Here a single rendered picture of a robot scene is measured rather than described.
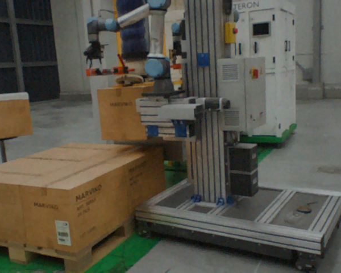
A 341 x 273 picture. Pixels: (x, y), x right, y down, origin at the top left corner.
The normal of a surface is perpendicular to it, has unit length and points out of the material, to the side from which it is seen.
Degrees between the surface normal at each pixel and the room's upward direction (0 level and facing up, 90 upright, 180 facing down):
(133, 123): 90
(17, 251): 90
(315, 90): 90
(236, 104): 90
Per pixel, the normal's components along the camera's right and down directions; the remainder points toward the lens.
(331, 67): -0.53, 0.18
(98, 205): 0.89, 0.03
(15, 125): 0.36, 0.14
